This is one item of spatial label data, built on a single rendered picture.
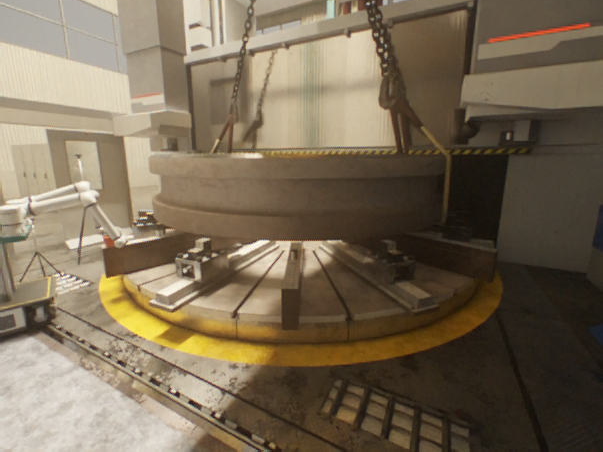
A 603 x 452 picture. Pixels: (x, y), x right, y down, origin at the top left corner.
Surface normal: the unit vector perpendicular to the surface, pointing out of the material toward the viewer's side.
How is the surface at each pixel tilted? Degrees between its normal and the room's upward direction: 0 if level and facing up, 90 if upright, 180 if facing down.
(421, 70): 90
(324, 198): 90
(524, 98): 90
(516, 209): 90
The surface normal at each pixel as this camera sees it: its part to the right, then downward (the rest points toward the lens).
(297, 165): 0.00, 0.18
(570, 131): -0.45, 0.17
